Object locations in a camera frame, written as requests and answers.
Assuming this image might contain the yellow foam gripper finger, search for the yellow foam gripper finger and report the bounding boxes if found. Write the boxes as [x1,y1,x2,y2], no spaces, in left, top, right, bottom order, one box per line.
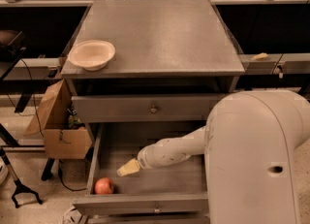
[117,159,140,176]

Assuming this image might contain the red apple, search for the red apple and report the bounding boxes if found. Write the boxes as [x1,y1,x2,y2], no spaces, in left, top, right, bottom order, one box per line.
[94,177,114,195]

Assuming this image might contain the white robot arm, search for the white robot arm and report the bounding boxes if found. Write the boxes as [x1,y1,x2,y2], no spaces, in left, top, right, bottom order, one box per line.
[117,90,310,224]

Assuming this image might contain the grey open middle drawer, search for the grey open middle drawer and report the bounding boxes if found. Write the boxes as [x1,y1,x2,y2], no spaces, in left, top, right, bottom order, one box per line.
[74,121,208,215]

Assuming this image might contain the grey bottom drawer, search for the grey bottom drawer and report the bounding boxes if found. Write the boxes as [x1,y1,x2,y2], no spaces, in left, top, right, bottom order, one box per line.
[87,213,210,224]

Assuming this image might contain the grey top drawer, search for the grey top drawer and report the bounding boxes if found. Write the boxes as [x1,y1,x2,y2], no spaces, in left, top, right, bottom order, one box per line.
[72,94,225,123]

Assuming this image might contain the grey drawer cabinet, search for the grey drawer cabinet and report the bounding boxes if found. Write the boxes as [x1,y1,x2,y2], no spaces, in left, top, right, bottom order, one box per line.
[62,0,244,217]

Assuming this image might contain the white crumpled cloth on floor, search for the white crumpled cloth on floor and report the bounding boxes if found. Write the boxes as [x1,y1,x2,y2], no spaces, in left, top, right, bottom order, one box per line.
[58,207,85,224]

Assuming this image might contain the brown cardboard box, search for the brown cardboard box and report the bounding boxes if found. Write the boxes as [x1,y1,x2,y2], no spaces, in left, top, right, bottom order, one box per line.
[24,80,92,159]

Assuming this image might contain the white paper bowl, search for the white paper bowl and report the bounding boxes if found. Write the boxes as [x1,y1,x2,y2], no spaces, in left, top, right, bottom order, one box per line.
[68,40,115,71]

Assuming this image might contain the black cable left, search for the black cable left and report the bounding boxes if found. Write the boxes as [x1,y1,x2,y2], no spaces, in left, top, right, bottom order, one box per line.
[6,58,45,139]

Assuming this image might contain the yellow sponge piece on rail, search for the yellow sponge piece on rail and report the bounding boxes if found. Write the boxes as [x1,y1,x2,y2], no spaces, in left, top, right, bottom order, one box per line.
[251,52,267,61]

